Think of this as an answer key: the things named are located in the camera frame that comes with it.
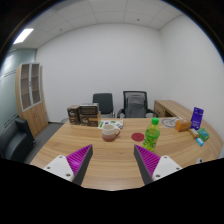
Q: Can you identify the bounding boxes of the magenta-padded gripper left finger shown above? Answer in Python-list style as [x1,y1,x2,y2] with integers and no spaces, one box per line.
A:
[43,143,94,187]

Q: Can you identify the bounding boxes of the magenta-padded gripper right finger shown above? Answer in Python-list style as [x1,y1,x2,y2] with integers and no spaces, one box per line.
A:
[133,144,183,186]

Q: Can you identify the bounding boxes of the green drink bottle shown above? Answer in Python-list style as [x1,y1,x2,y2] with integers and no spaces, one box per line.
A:
[142,117,161,153]

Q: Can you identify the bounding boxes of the dark box with tan side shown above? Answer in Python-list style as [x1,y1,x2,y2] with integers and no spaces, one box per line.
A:
[79,111,102,128]

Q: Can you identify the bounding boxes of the small dark brown box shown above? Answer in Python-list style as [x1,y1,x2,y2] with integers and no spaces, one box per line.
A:
[66,104,81,126]

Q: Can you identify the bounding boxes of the printed sticker sheet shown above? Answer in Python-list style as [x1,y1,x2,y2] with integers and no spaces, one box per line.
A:
[97,119,125,130]

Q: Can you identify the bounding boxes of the black printed box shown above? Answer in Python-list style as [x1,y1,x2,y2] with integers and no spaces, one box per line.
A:
[79,102,100,116]

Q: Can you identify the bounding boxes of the small beige box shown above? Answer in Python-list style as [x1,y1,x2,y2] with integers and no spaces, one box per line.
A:
[187,127,200,139]

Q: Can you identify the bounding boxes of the small blue box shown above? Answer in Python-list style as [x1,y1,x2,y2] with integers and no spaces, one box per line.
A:
[195,136,205,147]

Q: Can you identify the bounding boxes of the wooden side cabinet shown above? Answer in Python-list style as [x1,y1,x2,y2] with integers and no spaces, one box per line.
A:
[153,99,194,119]

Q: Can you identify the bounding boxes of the grey mesh office chair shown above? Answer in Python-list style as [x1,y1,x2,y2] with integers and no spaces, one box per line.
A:
[116,90,158,119]

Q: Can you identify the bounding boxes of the small green box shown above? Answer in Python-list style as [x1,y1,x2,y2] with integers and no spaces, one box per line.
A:
[197,127,211,142]

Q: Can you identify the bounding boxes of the black office chair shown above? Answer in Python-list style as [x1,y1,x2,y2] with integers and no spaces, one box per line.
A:
[92,92,116,119]

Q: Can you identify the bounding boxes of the wooden shelf cabinet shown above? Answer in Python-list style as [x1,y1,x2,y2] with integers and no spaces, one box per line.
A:
[14,62,49,138]

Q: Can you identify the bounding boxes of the purple standing box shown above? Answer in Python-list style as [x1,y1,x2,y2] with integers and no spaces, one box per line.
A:
[190,106,205,131]

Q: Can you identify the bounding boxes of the black leather sofa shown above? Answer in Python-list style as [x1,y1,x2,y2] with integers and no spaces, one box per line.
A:
[0,117,36,164]

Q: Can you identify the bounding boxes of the rectangular ceiling light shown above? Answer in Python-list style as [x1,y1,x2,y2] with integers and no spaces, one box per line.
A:
[13,28,35,45]

